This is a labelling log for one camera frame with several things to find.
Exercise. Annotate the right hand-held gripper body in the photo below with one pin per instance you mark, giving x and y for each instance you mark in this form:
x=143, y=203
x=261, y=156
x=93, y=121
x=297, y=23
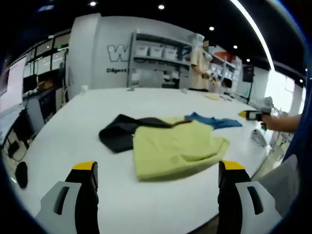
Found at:
x=265, y=104

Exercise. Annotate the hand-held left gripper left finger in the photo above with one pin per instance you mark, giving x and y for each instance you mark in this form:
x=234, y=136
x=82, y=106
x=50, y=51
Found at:
x=83, y=207

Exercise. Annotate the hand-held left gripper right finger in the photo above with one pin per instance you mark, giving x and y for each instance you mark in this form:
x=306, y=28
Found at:
x=234, y=207

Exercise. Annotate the yellow blue grey garment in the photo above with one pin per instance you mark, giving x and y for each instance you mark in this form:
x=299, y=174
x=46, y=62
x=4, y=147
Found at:
x=170, y=143

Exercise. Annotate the person's right hand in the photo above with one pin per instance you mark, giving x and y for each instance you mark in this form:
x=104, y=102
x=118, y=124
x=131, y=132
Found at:
x=270, y=122

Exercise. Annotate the white handheld device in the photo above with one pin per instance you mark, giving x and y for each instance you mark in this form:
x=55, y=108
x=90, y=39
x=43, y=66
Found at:
x=259, y=137

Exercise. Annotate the black sign on stand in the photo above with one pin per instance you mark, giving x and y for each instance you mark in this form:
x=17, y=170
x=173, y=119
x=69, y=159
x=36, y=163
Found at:
x=247, y=73

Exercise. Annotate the cream cloth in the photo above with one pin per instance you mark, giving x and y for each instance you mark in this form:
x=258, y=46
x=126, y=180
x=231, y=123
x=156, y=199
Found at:
x=211, y=96

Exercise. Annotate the shelving rack with bins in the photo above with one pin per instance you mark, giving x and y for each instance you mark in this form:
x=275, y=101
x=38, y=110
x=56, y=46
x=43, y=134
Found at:
x=226, y=69

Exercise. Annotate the grey mesh chair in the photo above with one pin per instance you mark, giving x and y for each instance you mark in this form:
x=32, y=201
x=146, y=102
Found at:
x=282, y=185

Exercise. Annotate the black round object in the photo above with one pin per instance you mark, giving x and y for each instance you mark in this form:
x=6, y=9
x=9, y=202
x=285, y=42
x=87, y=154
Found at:
x=21, y=175

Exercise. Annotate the small white object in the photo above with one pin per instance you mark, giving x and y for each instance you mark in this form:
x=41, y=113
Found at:
x=184, y=91

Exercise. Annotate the white storage bin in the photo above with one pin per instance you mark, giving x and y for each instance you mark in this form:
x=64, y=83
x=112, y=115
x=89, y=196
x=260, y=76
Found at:
x=170, y=53
x=156, y=51
x=142, y=50

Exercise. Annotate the grey metal shelving rack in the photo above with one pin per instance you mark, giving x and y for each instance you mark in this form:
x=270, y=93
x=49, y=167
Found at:
x=158, y=61

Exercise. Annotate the white paper cup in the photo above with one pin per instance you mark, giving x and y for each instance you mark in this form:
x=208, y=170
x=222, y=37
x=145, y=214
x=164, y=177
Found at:
x=83, y=88

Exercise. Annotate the small grey clip object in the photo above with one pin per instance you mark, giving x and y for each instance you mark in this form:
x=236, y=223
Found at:
x=130, y=89

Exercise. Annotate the cardboard box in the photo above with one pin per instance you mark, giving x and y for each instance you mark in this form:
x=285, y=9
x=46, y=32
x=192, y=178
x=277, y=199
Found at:
x=45, y=84

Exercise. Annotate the black computer monitor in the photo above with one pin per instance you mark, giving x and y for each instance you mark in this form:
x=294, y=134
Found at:
x=29, y=84

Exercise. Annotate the large bright monitor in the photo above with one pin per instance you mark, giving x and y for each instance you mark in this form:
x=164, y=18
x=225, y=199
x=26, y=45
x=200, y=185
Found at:
x=12, y=85

